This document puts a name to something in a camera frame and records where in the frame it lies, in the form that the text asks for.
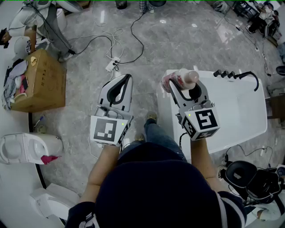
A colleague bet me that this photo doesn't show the pile of clothes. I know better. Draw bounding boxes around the pile of clothes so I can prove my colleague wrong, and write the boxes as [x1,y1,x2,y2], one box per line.
[2,59,29,111]

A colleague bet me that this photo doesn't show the person's right forearm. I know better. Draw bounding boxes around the person's right forearm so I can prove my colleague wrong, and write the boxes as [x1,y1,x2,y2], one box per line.
[190,138,220,192]

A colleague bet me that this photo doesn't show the white power strip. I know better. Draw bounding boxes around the white power strip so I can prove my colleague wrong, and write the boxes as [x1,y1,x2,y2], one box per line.
[105,56,121,73]

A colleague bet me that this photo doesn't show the black bin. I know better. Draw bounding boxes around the black bin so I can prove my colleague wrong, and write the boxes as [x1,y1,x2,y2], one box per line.
[115,0,128,10]

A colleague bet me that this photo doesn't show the person's legs in jeans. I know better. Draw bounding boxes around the person's legs in jeans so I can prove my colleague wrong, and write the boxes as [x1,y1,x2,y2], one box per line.
[117,119,188,163]

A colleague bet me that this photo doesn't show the pink cloth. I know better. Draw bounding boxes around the pink cloth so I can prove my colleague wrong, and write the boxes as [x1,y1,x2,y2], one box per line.
[41,155,62,166]

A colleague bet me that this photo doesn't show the white toilet with open lid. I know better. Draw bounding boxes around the white toilet with open lid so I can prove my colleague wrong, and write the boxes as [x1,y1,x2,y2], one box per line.
[0,132,64,166]

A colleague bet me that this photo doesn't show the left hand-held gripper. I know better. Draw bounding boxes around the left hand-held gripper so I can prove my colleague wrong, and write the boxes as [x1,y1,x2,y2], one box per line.
[90,74,134,147]

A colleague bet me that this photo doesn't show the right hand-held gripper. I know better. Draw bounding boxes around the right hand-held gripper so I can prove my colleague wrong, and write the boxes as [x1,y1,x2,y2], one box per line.
[168,79,221,142]

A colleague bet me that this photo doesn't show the pink bottle with red label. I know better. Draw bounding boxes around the pink bottle with red label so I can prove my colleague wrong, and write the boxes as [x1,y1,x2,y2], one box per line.
[161,68,200,94]

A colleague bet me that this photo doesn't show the white bathtub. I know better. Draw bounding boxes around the white bathtub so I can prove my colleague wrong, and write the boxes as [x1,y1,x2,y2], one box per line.
[156,69,268,161]

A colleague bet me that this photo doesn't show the black bathtub faucet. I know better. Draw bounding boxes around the black bathtub faucet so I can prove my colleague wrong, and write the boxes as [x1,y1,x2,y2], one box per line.
[213,69,260,92]

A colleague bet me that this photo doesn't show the person's dark shirt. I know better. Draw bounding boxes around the person's dark shirt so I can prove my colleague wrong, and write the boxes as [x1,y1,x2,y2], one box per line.
[67,142,248,228]

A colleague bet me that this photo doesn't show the white cable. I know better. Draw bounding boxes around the white cable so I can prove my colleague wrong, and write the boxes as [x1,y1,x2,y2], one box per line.
[94,20,125,61]

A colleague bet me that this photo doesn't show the white cap with printed patch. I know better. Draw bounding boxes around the white cap with printed patch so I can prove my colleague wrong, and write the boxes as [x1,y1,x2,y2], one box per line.
[13,36,32,57]

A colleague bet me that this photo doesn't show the white toilet with flat lid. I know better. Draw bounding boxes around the white toilet with flat lid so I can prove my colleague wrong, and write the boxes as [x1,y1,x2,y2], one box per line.
[28,183,81,228]

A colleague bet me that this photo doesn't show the black cable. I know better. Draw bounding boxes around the black cable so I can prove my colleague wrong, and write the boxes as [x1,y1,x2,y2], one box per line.
[37,8,145,65]

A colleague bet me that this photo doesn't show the person's left forearm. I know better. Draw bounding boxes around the person's left forearm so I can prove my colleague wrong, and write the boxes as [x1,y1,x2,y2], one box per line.
[79,142,123,204]

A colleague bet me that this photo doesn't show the cluttered black desk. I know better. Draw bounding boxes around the cluttered black desk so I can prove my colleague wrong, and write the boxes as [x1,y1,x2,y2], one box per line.
[232,0,281,40]

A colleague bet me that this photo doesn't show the brown cardboard box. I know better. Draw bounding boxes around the brown cardboard box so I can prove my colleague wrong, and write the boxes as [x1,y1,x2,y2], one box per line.
[9,49,68,113]

